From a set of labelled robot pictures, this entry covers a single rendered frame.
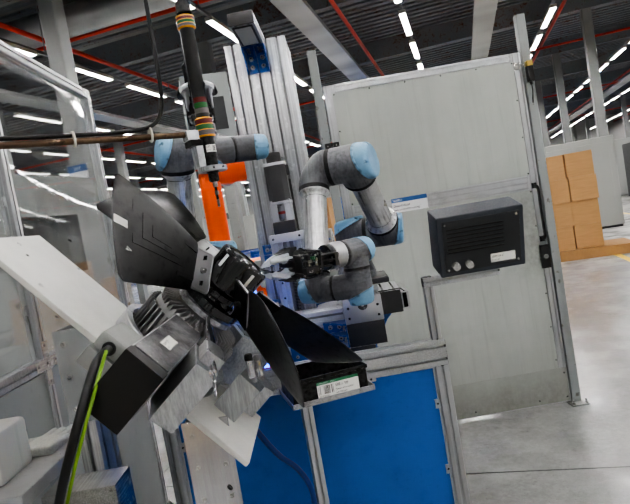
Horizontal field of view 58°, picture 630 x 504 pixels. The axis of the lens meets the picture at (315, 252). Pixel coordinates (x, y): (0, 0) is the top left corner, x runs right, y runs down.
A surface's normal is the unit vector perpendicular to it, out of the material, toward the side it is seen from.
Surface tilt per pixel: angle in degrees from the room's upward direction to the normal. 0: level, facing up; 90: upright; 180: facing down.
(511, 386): 90
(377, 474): 90
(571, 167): 90
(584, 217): 90
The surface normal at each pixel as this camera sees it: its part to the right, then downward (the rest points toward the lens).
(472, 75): 0.01, 0.07
